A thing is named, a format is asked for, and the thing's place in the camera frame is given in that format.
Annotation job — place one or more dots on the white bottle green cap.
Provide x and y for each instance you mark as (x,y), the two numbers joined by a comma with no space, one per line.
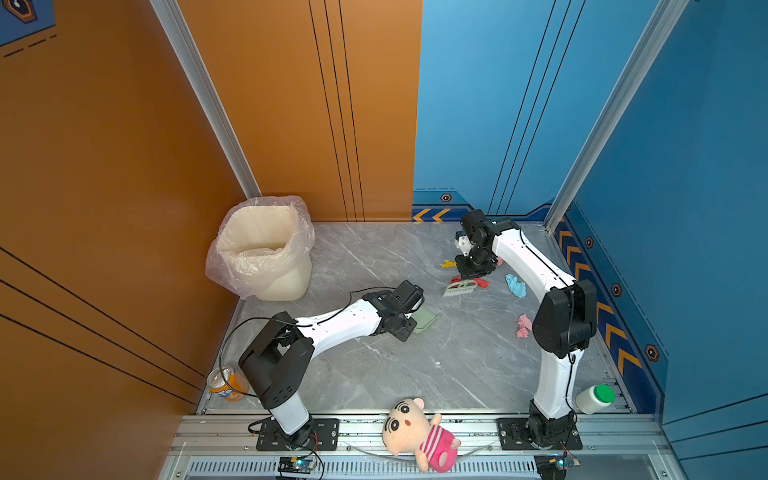
(595,399)

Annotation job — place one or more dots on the left green circuit board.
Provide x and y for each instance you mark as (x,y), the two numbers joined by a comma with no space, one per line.
(298,467)

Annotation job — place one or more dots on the green hand brush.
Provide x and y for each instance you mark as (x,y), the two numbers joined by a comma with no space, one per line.
(450,292)

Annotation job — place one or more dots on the right green circuit board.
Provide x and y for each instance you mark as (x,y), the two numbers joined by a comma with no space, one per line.
(555,468)

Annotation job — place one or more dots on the red paper scrap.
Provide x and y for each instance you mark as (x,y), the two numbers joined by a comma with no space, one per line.
(457,282)

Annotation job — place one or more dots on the aluminium front rail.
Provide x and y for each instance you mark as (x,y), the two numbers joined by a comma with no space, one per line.
(615,447)

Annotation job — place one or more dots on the pink paper scrap right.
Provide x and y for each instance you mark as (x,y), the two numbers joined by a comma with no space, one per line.
(524,326)

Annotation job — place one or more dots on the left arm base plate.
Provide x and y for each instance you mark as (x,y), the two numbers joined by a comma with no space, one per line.
(319,434)

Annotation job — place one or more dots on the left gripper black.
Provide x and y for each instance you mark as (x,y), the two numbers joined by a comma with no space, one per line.
(405,335)

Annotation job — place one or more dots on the teal paper scrap right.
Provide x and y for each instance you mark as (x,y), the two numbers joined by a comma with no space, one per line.
(516,286)

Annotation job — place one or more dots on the clear plastic bin liner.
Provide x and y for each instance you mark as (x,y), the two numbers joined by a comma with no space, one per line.
(258,246)

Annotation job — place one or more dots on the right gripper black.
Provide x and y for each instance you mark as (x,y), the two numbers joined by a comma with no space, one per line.
(466,273)

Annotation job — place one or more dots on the plush doll pink shirt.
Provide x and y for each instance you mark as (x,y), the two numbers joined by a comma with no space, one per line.
(407,430)

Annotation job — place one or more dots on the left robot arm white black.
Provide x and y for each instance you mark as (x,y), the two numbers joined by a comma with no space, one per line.
(276,361)

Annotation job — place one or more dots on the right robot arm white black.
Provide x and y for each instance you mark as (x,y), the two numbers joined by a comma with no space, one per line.
(563,326)

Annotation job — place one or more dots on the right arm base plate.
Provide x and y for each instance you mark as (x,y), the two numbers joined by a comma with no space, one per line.
(535,433)

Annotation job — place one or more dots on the green dustpan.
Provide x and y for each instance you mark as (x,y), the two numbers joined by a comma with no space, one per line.
(423,318)

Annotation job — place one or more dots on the cream trash bin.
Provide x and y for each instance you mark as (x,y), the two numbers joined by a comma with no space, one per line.
(270,258)

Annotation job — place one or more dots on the green circuit board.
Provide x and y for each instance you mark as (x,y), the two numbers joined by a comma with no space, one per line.
(298,467)
(555,468)

